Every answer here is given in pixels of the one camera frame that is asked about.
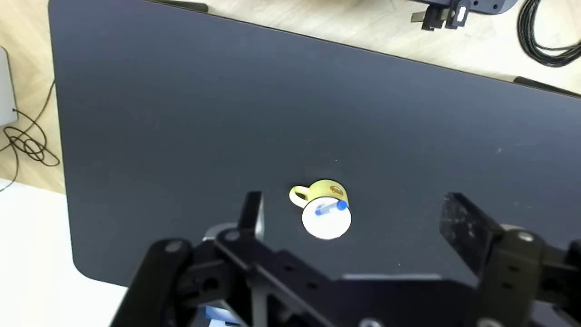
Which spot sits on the blue marker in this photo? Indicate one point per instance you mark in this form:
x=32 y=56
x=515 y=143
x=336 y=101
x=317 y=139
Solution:
x=326 y=208

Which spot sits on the black power plug block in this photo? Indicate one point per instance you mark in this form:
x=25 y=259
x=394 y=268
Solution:
x=441 y=16

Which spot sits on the yellow mug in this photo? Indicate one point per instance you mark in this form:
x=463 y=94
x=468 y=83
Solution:
x=330 y=226

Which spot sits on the grey box on floor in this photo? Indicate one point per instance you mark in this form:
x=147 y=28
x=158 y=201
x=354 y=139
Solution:
x=7 y=103

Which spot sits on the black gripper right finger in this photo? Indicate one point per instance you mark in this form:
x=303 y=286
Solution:
x=468 y=232

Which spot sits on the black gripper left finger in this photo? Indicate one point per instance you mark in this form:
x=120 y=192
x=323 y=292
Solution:
x=250 y=219

